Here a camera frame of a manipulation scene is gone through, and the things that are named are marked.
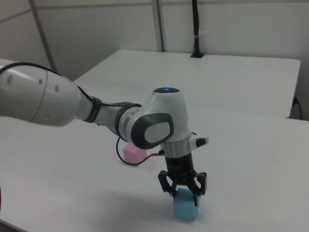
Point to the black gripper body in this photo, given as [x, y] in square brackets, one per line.
[179, 166]

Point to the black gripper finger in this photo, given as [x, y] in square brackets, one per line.
[199, 187]
[167, 186]

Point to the blue cube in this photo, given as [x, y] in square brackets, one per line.
[184, 207]

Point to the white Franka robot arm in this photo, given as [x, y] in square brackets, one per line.
[29, 96]

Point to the pink cube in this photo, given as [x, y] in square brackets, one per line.
[132, 153]

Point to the white rectangular table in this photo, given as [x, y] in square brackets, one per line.
[193, 79]

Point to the black camera pole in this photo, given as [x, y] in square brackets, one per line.
[196, 26]

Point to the grey partition post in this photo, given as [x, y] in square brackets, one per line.
[159, 24]

